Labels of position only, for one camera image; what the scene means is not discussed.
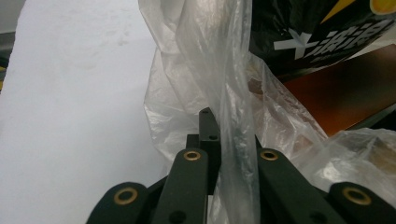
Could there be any brown rectangular box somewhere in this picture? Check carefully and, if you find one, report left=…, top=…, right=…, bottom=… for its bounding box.
left=281, top=43, right=396, bottom=138

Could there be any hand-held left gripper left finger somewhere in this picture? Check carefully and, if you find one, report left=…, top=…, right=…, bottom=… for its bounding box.
left=186, top=106, right=222, bottom=195

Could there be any clear plastic shopping bag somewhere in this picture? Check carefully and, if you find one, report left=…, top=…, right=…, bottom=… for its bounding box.
left=138, top=0, right=396, bottom=224

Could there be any black yellow chips bag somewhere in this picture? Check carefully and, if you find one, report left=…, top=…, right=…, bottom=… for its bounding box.
left=248, top=0, right=396, bottom=83

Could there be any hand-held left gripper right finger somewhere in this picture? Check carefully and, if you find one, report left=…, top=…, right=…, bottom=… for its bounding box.
left=230, top=124, right=263, bottom=162

